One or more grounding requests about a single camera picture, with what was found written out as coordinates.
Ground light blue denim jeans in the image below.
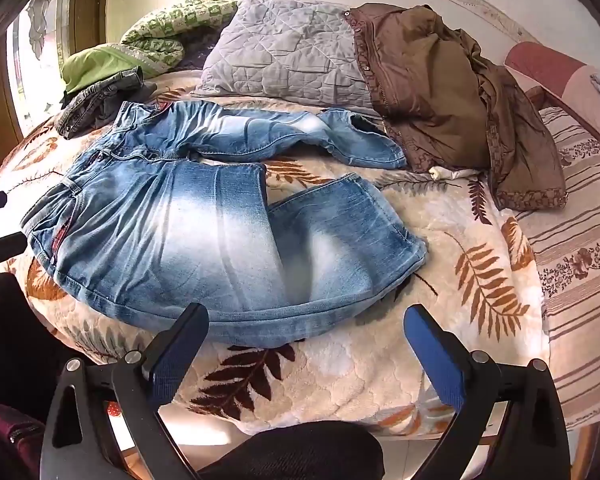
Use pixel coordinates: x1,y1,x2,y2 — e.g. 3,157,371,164
22,101,427,348

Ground dark grey folded garment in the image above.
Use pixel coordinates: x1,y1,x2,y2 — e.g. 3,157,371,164
54,67,158,140

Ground leaf pattern fleece blanket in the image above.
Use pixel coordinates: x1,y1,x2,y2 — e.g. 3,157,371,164
0,117,550,439

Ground striped floral bedsheet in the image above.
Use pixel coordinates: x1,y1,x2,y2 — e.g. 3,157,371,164
517,106,600,429

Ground white rolled cloth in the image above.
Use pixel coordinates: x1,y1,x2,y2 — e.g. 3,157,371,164
428,166,480,181

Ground pink bed headboard cushion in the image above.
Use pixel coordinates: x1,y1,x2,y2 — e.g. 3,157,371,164
505,41,600,141

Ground brown jacket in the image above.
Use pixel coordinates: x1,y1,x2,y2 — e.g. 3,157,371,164
344,3,567,211

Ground grey quilted pillow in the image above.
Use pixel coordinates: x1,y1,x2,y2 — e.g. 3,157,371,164
196,0,376,116

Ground wooden window frame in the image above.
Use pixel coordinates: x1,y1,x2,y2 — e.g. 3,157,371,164
56,0,106,68

